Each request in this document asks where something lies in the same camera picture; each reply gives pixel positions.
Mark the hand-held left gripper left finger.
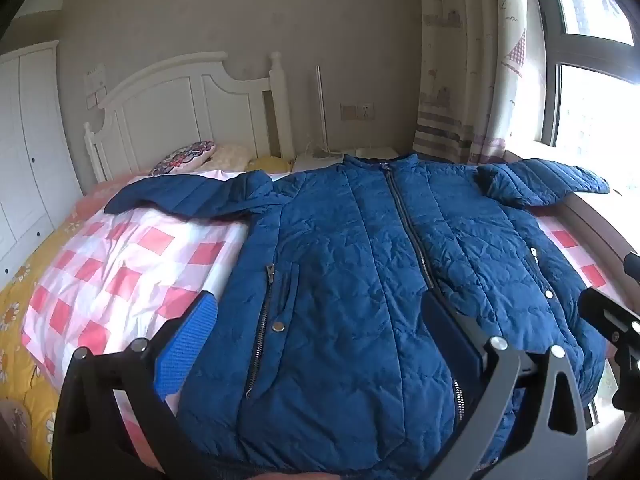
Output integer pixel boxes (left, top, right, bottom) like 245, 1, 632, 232
52, 290, 219, 480

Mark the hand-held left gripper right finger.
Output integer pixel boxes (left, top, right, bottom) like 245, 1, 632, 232
422, 290, 589, 480

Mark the blue quilted jacket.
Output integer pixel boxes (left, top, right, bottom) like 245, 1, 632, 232
104, 154, 612, 480

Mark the beige window sill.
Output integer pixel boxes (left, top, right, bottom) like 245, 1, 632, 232
504, 149, 640, 281

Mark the pink white checked blanket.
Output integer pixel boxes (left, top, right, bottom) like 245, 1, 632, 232
22, 170, 628, 411

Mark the yellow floral quilt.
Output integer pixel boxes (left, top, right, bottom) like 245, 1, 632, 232
0, 200, 101, 480

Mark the patterned purple pillow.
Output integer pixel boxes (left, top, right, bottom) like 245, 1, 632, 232
148, 140, 219, 177

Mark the cream fluffy pillow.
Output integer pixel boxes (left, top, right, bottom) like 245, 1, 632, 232
202, 143, 252, 172

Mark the yellow pillow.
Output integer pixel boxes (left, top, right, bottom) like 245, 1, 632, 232
247, 155, 296, 176

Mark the window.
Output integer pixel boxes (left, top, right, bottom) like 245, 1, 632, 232
524, 0, 640, 196

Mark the white nightstand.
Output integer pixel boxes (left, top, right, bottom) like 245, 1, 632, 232
292, 146, 401, 174

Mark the white bed headboard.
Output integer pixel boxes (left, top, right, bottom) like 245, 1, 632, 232
82, 51, 297, 184

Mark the white wardrobe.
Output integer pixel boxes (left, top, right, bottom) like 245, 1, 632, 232
0, 40, 86, 292

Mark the printed curtain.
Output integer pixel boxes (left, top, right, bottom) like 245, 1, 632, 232
412, 0, 532, 167

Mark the white upright pole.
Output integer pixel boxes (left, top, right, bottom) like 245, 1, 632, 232
314, 65, 329, 157

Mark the wall socket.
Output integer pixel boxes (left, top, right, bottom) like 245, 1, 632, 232
340, 102, 375, 122

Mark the wall paper chart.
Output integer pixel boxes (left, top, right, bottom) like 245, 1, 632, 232
85, 63, 109, 111

